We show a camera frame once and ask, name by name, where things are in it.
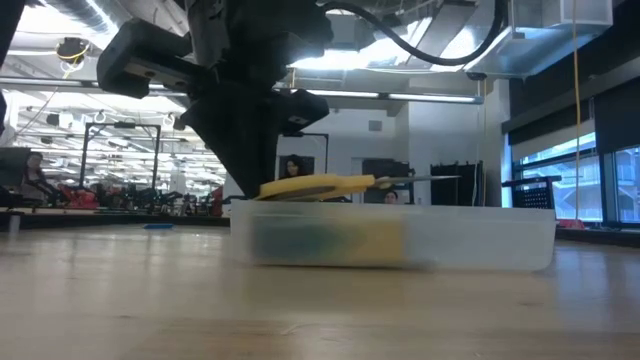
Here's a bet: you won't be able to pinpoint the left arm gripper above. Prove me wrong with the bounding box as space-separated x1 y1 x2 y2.
96 0 335 199

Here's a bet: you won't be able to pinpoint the yellow handled scissors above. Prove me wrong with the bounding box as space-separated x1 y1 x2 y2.
253 172 462 203

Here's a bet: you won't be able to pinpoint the blue green stationery item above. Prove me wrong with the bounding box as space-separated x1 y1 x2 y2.
248 222 346 264

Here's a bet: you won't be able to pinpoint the red background equipment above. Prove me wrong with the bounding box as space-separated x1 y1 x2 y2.
58 183 100 210

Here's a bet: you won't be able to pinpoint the long ceiling light bar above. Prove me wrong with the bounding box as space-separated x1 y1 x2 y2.
0 74 485 105

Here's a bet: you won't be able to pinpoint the black background monitor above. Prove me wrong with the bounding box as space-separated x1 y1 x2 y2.
0 146 32 190

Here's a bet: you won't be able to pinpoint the clear plastic pencil box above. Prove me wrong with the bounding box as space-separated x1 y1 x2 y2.
228 198 558 273

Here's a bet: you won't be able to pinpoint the black perforated cart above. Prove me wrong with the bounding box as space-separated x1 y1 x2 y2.
501 174 563 210

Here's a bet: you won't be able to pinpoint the black aluminium table frame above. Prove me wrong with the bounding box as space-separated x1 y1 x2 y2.
0 208 640 250

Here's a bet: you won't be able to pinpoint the yellow black ceiling cable reel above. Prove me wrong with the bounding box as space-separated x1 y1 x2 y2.
54 36 92 66

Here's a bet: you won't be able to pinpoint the black left wrist camera cable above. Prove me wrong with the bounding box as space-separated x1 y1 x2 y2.
317 0 506 67

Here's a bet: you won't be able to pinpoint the metal ceiling duct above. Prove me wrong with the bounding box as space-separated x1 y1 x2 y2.
462 0 615 81

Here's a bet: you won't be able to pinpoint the thin yellow hanging cord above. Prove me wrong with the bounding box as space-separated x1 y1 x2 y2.
571 0 582 222

